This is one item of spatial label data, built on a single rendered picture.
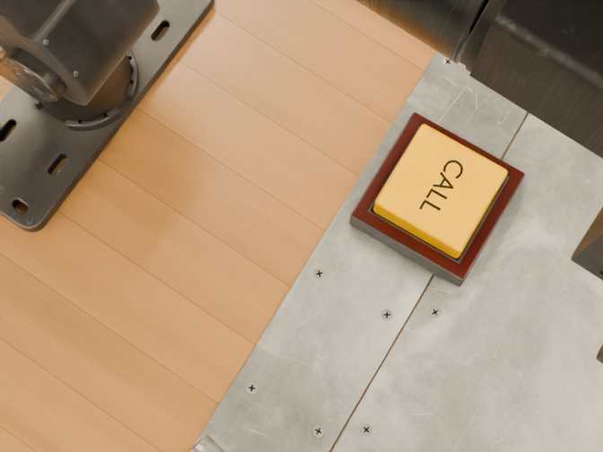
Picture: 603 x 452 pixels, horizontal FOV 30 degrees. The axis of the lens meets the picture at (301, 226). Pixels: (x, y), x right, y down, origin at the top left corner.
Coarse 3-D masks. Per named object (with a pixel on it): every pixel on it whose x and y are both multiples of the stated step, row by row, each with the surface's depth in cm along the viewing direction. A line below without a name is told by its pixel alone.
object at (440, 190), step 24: (432, 144) 68; (456, 144) 68; (408, 168) 68; (432, 168) 68; (456, 168) 68; (480, 168) 68; (384, 192) 67; (408, 192) 67; (432, 192) 67; (456, 192) 67; (480, 192) 67; (384, 216) 68; (408, 216) 67; (432, 216) 67; (456, 216) 67; (480, 216) 67; (432, 240) 67; (456, 240) 66
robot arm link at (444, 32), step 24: (360, 0) 31; (384, 0) 30; (408, 0) 30; (432, 0) 29; (456, 0) 29; (480, 0) 28; (408, 24) 30; (432, 24) 30; (456, 24) 29; (456, 48) 30
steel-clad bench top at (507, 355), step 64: (448, 64) 73; (448, 128) 72; (512, 128) 72; (576, 192) 71; (320, 256) 70; (384, 256) 70; (512, 256) 70; (320, 320) 69; (384, 320) 69; (448, 320) 69; (512, 320) 69; (576, 320) 69; (256, 384) 68; (320, 384) 68; (384, 384) 68; (448, 384) 68; (512, 384) 68; (576, 384) 68; (192, 448) 67; (256, 448) 67; (320, 448) 67; (384, 448) 67; (448, 448) 67; (512, 448) 67; (576, 448) 67
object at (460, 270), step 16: (416, 128) 70; (400, 144) 70; (464, 144) 70; (496, 160) 69; (384, 176) 69; (512, 176) 69; (368, 192) 69; (512, 192) 69; (368, 208) 69; (496, 208) 69; (368, 224) 68; (384, 224) 68; (400, 240) 68; (416, 240) 68; (480, 240) 68; (432, 256) 68; (464, 256) 68; (464, 272) 68
